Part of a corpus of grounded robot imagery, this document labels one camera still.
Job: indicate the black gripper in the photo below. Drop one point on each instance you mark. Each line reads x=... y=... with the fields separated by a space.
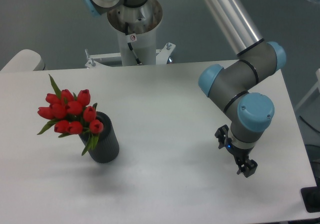
x=246 y=166

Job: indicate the white chair back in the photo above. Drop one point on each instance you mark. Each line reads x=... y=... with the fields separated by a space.
x=25 y=61

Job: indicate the black device at table edge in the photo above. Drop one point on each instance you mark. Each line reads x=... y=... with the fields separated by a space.
x=311 y=199

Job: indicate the white frame at right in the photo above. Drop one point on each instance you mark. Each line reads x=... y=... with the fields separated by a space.
x=311 y=95

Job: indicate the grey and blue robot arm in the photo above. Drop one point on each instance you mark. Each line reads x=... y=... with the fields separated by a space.
x=229 y=88

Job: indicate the dark grey ribbed vase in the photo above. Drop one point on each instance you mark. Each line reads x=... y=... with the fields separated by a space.
x=107 y=148

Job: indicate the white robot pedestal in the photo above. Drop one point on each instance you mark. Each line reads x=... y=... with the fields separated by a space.
x=136 y=30

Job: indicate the red tulip bouquet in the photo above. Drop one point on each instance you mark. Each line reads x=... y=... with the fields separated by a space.
x=72 y=114

